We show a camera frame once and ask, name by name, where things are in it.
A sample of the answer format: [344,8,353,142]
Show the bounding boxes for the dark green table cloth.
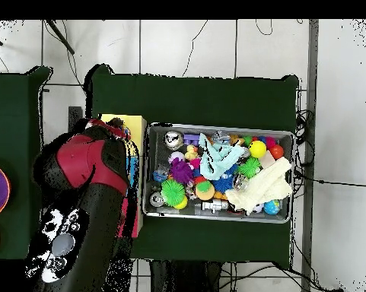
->
[84,63,300,270]

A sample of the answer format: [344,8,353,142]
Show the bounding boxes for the yellow ball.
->
[248,140,268,159]

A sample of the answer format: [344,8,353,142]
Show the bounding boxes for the purple spiky toy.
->
[169,157,195,186]

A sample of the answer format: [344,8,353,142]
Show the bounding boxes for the long black rod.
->
[45,19,76,56]

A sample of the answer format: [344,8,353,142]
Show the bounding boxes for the cream knitted cloth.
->
[224,156,294,215]

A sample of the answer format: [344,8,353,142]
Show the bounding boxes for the dark green side-table cloth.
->
[0,65,54,263]

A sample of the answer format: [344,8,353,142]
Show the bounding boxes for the blue globe ball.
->
[263,198,282,216]

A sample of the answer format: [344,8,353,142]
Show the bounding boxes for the black panel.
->
[67,106,84,132]

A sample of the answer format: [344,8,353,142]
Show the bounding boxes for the black floor cable bundle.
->
[294,108,317,147]

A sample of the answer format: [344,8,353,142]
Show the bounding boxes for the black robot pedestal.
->
[148,259,223,292]

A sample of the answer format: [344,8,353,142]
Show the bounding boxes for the yellow plush duck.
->
[183,144,199,161]

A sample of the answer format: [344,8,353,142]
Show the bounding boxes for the silver mesh bin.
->
[142,122,295,224]

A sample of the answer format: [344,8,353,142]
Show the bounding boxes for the green spiky ball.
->
[161,178,186,208]

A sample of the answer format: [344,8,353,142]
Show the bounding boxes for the thin black floor cable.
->
[181,19,209,78]

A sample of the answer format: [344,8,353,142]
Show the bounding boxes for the wooden three-hole box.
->
[100,113,148,239]

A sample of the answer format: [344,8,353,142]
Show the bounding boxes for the mint knitted cloth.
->
[198,132,246,181]

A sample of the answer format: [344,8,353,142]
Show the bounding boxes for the grey floor cable cover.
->
[301,19,320,292]

